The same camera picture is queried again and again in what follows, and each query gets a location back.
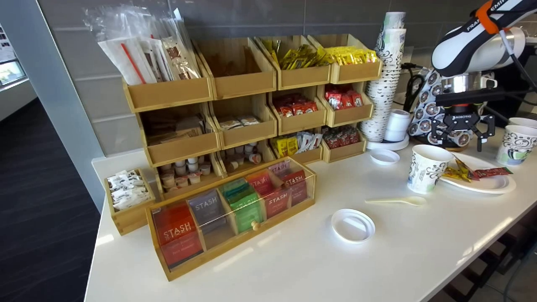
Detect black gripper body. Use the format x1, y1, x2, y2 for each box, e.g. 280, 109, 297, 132
445, 100, 485, 134

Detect circle print cup stack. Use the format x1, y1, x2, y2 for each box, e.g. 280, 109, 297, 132
406, 65, 450, 146

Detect yellow sachet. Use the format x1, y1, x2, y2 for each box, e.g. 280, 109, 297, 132
445, 154, 475, 184

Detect red sachet with round logo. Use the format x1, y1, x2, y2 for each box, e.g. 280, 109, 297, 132
468, 164, 514, 183

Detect short white cup stack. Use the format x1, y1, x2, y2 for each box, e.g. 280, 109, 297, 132
383, 109, 413, 142

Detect white plate under cup stacks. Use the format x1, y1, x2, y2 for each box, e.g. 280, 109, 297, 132
366, 134, 411, 152

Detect white paper plate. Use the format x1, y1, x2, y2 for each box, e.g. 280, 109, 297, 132
438, 151, 517, 196

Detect tall printed paper cup stack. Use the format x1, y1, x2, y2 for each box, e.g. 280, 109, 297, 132
359, 10, 410, 142

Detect small wooden sachet box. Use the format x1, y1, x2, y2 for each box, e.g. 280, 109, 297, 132
102, 167, 160, 236

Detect white sauce cup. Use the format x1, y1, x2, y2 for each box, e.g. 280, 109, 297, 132
368, 146, 403, 166

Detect red sachets pile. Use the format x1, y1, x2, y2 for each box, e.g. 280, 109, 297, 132
324, 84, 366, 110
274, 92, 321, 119
322, 126, 364, 151

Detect bright yellow sachets pile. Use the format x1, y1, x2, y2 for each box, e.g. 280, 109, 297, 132
324, 45, 379, 67

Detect white plastic cup lid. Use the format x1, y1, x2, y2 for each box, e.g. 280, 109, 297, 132
329, 208, 378, 243

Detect yellow and white sachets pile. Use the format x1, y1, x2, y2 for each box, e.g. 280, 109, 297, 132
272, 131, 326, 159

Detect yellow stick sachets pile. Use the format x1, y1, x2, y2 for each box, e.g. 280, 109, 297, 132
264, 38, 331, 72

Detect creamer cups pile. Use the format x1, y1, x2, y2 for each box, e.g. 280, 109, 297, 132
223, 142, 265, 173
158, 156, 215, 191

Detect wooden organizer shelf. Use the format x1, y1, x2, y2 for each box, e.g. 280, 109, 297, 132
123, 32, 386, 198

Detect white packets pile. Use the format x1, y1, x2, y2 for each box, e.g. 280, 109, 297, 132
217, 114, 262, 132

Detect green tea bags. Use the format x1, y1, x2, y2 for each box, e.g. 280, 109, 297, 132
218, 178, 265, 235

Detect wooden tea box clear lid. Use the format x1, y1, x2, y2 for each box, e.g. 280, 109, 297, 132
144, 156, 319, 282

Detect grey tea bags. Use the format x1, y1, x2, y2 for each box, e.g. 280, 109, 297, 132
186, 189, 235, 250

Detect brown packets pile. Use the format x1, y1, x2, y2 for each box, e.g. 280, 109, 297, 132
146, 115, 205, 146

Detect clear bag of stirrers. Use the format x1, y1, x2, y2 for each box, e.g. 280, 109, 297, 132
141, 6, 205, 82

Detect large red tea bags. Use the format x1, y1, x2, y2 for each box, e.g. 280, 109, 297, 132
151, 203, 205, 268

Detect wrapped straws pack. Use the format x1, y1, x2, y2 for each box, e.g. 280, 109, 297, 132
96, 33, 160, 87

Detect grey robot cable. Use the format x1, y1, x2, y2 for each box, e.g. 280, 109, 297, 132
499, 28, 537, 90

